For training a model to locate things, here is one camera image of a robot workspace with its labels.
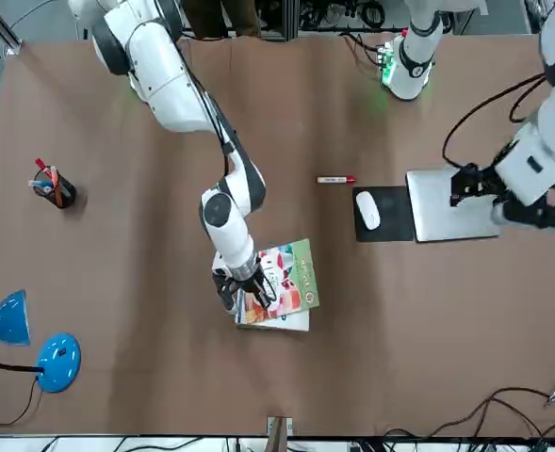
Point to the white computer mouse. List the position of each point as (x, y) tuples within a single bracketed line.
[(368, 210)]

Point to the red marker pen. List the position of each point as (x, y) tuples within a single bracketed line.
[(40, 165)]

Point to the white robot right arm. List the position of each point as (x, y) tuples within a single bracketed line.
[(164, 80)]

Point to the orange highlighter pen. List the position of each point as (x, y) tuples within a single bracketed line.
[(55, 186)]

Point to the black mouse pad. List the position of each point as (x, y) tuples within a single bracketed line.
[(395, 212)]

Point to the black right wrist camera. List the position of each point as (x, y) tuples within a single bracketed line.
[(225, 294)]

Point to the white and blue book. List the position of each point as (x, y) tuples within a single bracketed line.
[(291, 322)]

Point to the aluminium profile post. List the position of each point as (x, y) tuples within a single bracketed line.
[(279, 433)]

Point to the blue pen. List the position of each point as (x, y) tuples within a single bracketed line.
[(39, 184)]

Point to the red-capped marker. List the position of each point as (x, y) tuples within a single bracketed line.
[(336, 180)]

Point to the blue desk lamp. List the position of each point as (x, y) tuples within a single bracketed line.
[(58, 362)]

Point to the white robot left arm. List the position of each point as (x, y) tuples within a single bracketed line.
[(413, 70)]

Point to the person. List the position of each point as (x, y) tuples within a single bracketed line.
[(220, 19)]

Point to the aluminium equipment rack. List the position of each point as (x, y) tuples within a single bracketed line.
[(333, 16)]

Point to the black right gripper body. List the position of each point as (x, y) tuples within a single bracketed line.
[(249, 284)]

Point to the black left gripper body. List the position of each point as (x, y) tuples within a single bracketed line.
[(490, 183)]

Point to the black pen holder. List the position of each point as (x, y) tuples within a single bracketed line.
[(67, 193)]

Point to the grey closed laptop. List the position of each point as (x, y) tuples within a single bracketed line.
[(437, 212)]

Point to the colourful green-edged book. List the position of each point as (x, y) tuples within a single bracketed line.
[(300, 278)]

